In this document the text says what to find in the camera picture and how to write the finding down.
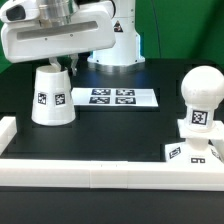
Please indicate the white lamp base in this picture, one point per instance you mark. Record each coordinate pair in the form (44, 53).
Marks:
(196, 149)

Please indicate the white fence wall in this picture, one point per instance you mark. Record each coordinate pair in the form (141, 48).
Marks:
(105, 174)
(8, 130)

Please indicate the white lamp bulb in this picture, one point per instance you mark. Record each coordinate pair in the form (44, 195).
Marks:
(203, 90)

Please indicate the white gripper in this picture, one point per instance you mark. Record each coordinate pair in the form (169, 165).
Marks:
(62, 28)

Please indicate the white left fence wall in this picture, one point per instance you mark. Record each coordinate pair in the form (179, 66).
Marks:
(8, 130)

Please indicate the white lamp hood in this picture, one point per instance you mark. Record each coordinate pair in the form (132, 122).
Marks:
(52, 102)

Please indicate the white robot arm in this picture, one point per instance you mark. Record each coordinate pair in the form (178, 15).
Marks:
(125, 53)

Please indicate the white front fence wall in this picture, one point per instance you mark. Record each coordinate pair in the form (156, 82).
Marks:
(105, 174)

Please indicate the white marker sheet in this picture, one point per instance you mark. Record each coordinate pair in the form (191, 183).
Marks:
(114, 97)

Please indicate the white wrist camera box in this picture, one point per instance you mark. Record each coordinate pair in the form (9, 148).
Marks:
(19, 10)

